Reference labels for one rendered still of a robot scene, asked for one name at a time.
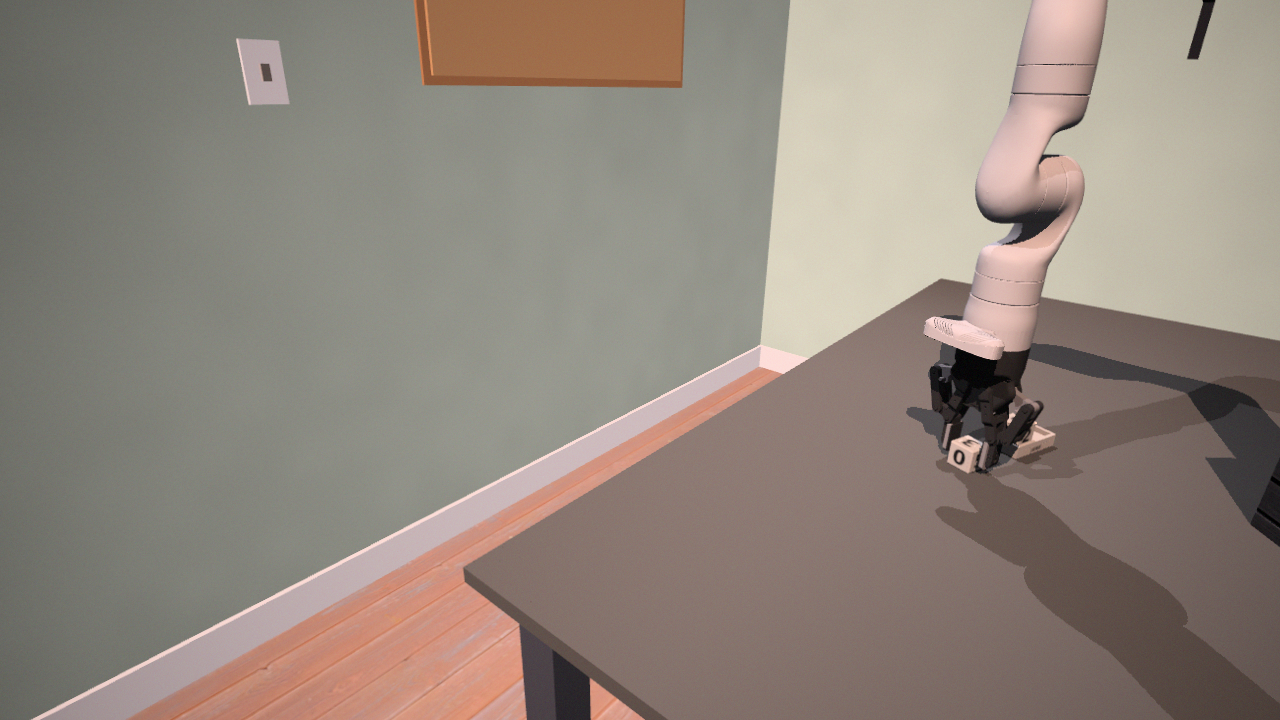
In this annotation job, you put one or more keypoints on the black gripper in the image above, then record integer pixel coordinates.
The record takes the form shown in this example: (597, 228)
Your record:
(995, 393)

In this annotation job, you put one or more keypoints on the cream rectangular tray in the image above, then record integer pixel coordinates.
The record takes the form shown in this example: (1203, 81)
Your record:
(1017, 451)

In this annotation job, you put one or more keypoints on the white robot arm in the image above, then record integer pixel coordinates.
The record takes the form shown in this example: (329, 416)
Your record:
(1054, 75)

